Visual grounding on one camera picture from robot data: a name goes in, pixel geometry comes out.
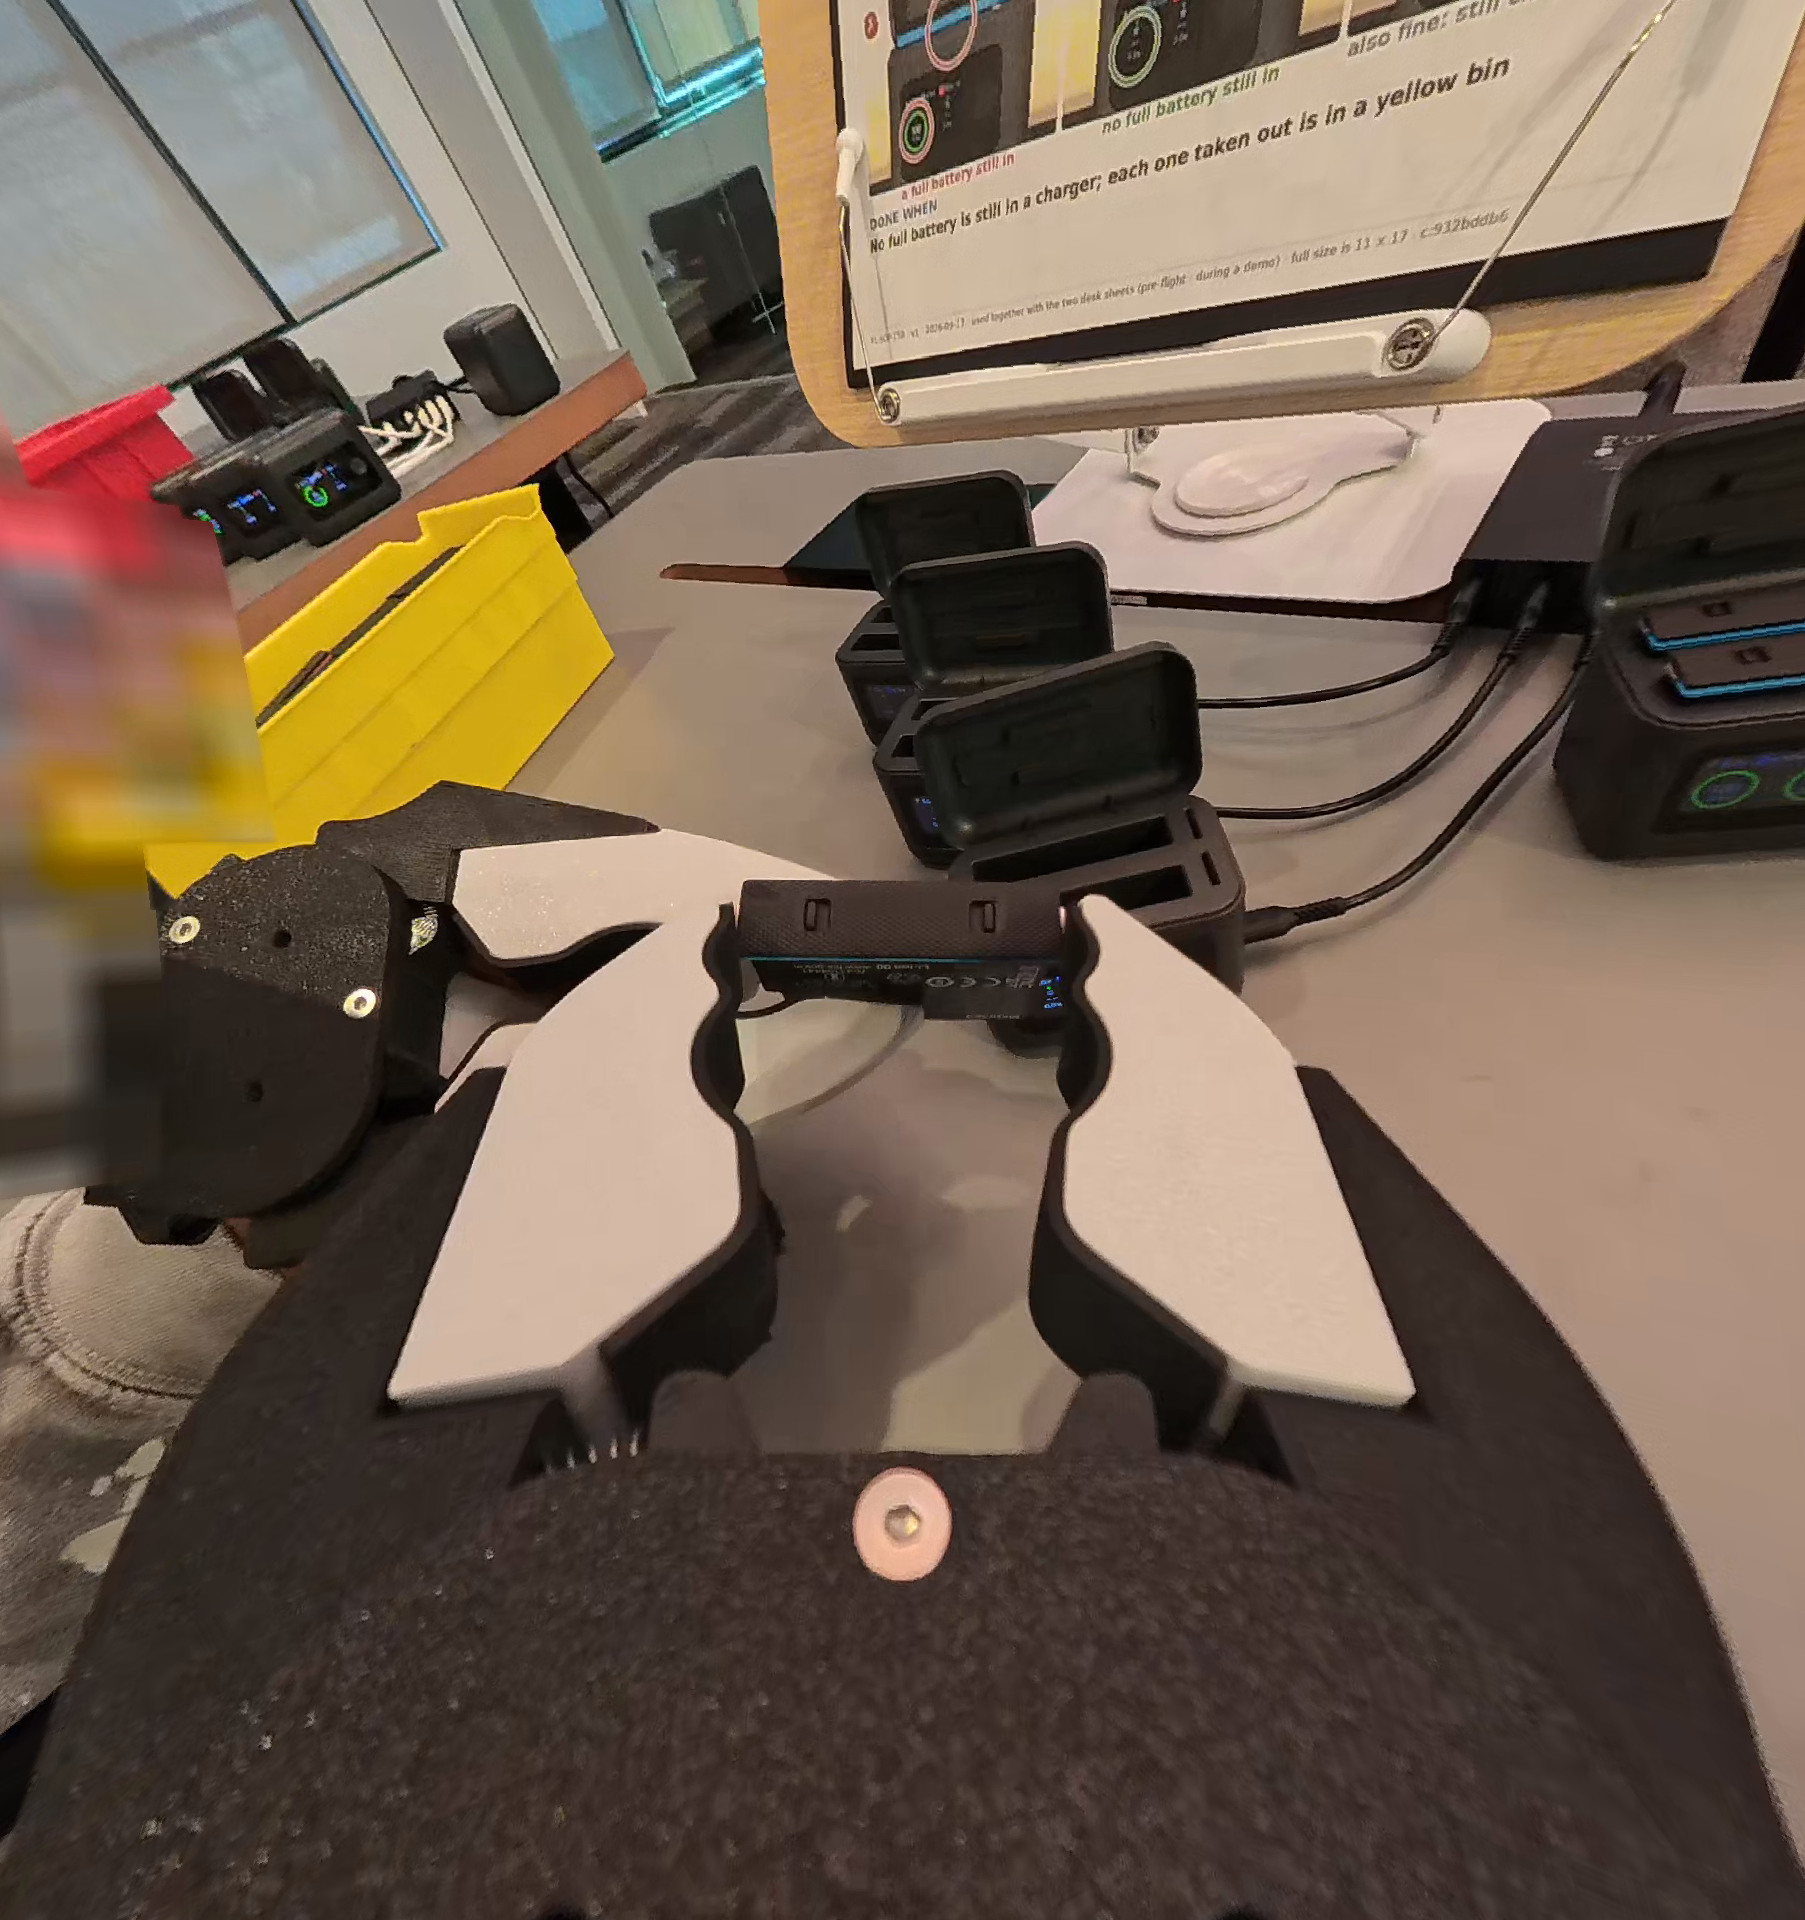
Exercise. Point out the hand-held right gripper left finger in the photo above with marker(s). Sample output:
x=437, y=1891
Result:
x=602, y=1168

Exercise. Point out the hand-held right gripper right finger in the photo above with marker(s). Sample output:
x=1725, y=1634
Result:
x=1217, y=1185

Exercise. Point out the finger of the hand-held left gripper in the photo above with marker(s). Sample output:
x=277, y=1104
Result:
x=588, y=891

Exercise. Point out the yellow plastic bin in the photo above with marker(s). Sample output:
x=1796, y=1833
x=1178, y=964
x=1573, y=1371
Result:
x=437, y=662

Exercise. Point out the black battery charger case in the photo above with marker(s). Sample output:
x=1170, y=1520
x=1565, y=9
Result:
x=1638, y=783
x=341, y=489
x=1067, y=750
x=1006, y=614
x=245, y=516
x=948, y=525

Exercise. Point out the person's left forearm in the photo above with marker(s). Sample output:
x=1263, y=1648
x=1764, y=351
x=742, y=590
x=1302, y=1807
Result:
x=64, y=1380

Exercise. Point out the dark blue panel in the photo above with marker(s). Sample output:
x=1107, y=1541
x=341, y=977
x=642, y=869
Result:
x=827, y=541

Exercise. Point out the small black box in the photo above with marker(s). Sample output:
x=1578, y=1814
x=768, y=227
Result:
x=501, y=361

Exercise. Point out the black power adapter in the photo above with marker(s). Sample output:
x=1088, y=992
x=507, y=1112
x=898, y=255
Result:
x=1549, y=498

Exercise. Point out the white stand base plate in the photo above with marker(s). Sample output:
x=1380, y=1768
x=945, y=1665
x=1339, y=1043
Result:
x=1365, y=507

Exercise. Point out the metal stand bracket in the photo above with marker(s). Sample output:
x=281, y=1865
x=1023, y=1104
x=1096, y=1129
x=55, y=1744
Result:
x=1144, y=445
x=1422, y=424

